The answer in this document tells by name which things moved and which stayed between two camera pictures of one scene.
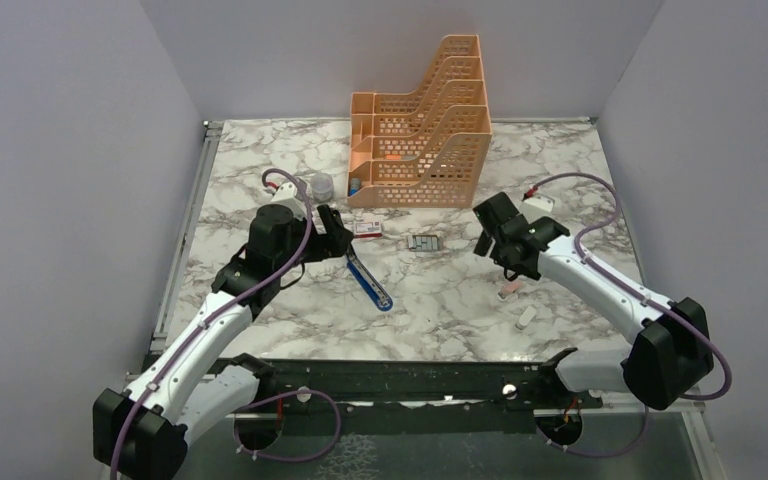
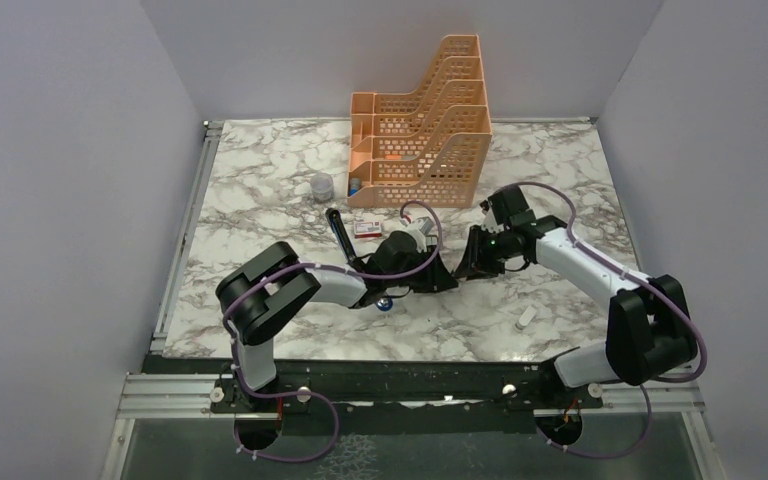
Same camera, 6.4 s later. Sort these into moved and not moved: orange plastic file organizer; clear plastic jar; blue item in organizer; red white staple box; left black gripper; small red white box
Moved: small red white box; left black gripper
Not moved: orange plastic file organizer; blue item in organizer; red white staple box; clear plastic jar
